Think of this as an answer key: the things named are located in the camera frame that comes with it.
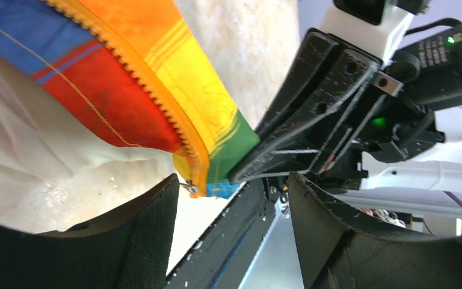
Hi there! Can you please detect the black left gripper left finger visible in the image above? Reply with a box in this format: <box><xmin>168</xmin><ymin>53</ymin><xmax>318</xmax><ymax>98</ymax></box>
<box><xmin>0</xmin><ymin>174</ymin><xmax>179</xmax><ymax>288</ymax></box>

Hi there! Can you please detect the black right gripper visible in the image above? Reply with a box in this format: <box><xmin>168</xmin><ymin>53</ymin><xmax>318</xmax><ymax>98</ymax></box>
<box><xmin>228</xmin><ymin>31</ymin><xmax>445</xmax><ymax>191</ymax></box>

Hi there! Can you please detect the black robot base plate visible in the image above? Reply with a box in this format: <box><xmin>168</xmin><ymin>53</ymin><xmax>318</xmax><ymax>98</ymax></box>
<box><xmin>164</xmin><ymin>176</ymin><xmax>288</xmax><ymax>289</ymax></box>

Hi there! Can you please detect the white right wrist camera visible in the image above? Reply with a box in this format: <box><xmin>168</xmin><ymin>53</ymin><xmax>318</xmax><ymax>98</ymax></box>
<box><xmin>319</xmin><ymin>1</ymin><xmax>430</xmax><ymax>64</ymax></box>

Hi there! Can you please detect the rainbow striped zip jacket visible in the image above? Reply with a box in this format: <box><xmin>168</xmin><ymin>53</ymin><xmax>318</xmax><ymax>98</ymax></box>
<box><xmin>0</xmin><ymin>1</ymin><xmax>259</xmax><ymax>199</ymax></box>

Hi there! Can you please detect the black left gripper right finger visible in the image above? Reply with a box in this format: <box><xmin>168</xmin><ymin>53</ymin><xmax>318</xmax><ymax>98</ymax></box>
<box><xmin>288</xmin><ymin>172</ymin><xmax>462</xmax><ymax>289</ymax></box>

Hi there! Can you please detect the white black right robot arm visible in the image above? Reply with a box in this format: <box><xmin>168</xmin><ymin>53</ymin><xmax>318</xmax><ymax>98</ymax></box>
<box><xmin>228</xmin><ymin>18</ymin><xmax>462</xmax><ymax>194</ymax></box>

